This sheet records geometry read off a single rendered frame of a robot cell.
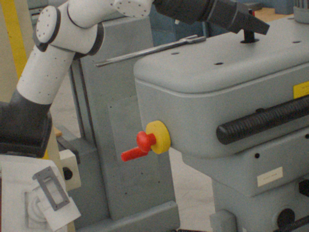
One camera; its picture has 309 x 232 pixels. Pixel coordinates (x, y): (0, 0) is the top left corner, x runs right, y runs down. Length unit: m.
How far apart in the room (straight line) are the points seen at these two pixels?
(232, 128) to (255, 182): 0.16
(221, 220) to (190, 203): 3.41
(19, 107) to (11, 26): 1.40
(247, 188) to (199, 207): 3.47
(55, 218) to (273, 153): 0.46
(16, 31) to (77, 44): 1.50
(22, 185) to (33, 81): 0.23
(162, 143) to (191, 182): 3.90
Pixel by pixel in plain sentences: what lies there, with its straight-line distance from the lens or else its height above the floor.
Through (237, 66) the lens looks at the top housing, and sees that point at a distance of 0.98.
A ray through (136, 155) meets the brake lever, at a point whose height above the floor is 1.70.
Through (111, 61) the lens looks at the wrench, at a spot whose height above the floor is 1.90.
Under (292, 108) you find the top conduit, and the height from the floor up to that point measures 1.80.
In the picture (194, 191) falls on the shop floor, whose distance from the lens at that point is 4.77.
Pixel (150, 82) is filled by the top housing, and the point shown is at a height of 1.86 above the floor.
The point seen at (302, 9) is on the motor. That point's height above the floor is 1.92.
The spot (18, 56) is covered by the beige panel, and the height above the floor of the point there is 1.64.
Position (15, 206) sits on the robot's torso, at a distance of 1.28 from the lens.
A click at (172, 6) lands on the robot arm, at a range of 1.04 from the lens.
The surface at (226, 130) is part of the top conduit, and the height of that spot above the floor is 1.80.
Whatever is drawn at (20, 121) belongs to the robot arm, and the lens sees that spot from 1.34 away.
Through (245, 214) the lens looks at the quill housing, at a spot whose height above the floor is 1.56.
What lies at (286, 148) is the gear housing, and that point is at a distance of 1.09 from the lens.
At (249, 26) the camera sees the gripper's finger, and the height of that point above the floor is 1.92.
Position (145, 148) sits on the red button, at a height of 1.75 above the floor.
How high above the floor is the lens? 2.13
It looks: 19 degrees down
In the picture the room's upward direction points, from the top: 9 degrees counter-clockwise
